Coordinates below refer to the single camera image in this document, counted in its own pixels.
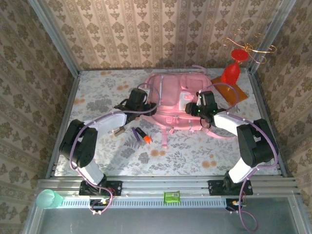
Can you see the grey metal sheet panel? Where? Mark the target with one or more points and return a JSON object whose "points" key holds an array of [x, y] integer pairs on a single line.
{"points": [[158, 221]]}

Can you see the aluminium side rail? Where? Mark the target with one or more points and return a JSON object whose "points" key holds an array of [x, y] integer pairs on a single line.
{"points": [[69, 102], [260, 102]]}

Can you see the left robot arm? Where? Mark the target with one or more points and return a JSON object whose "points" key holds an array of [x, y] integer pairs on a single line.
{"points": [[109, 122]]}

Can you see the orange flat board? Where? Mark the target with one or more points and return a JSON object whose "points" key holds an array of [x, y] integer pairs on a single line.
{"points": [[234, 95]]}

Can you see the small black electronics board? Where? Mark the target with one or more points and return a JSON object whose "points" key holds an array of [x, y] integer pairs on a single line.
{"points": [[230, 203], [97, 203]]}

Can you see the green wipes packet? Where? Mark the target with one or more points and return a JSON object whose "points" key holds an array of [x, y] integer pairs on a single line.
{"points": [[171, 197]]}

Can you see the aluminium frame post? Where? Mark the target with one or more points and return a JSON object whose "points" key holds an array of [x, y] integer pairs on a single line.
{"points": [[54, 36], [270, 36]]}

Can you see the small brown metal sharpener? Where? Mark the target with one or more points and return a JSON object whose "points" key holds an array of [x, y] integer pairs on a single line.
{"points": [[118, 131]]}

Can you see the teal plastic cup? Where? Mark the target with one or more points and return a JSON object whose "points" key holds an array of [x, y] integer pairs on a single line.
{"points": [[47, 200]]}

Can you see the purple pen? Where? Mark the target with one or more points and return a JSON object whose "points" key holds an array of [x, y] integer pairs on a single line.
{"points": [[136, 134]]}

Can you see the wide aluminium extrusion beam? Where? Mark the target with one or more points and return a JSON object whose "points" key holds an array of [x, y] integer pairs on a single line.
{"points": [[158, 185]]}

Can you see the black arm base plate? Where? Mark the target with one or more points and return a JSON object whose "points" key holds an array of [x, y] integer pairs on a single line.
{"points": [[114, 188], [215, 188]]}

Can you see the pink student backpack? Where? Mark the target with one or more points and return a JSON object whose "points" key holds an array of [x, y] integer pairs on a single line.
{"points": [[170, 97]]}

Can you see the floral table cover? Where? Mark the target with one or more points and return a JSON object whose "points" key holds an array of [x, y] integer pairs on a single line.
{"points": [[195, 165]]}

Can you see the black marker orange cap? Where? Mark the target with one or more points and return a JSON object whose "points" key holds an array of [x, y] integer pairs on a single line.
{"points": [[143, 135]]}

